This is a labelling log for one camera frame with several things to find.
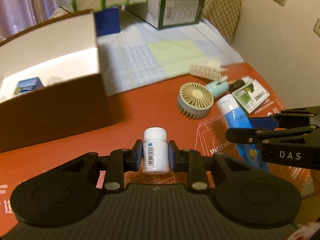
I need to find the blue white tube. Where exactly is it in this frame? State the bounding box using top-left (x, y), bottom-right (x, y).
top-left (216, 93), bottom-right (270, 173)

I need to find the white pill bottle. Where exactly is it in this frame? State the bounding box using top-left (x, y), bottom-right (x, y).
top-left (142, 127), bottom-right (170, 174)

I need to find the green white medicine box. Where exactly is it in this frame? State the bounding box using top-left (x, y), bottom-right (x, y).
top-left (232, 80), bottom-right (270, 114)

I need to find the dark spray bottle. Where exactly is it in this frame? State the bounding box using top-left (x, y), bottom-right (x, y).
top-left (228, 76), bottom-right (253, 93)

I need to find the mint handheld fan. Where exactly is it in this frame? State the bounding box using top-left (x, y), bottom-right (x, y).
top-left (177, 81), bottom-right (229, 119)

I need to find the white hair claw clip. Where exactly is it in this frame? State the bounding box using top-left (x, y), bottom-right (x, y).
top-left (189, 59), bottom-right (228, 83)

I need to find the blue medicine box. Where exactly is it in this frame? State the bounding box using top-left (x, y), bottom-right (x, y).
top-left (14, 77), bottom-right (43, 96)

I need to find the white charger plug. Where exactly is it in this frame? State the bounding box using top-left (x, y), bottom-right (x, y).
top-left (46, 76), bottom-right (62, 86)

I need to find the person right hand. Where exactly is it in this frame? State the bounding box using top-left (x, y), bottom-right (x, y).
top-left (310, 170), bottom-right (320, 197)

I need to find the red Motul cardboard sheet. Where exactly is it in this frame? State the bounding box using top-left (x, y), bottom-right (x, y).
top-left (0, 62), bottom-right (313, 238)

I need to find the brown storage box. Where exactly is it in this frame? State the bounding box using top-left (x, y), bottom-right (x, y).
top-left (1, 10), bottom-right (112, 152)

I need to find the plaid blue green cloth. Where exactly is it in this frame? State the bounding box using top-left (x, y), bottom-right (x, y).
top-left (97, 10), bottom-right (243, 96)

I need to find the quilted beige chair cover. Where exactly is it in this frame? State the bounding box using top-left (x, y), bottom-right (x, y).
top-left (202, 0), bottom-right (242, 44)

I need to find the green white carton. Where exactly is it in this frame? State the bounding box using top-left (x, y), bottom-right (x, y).
top-left (126, 0), bottom-right (205, 30)

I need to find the purple curtain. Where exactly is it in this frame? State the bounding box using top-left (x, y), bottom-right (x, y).
top-left (1, 0), bottom-right (57, 41)

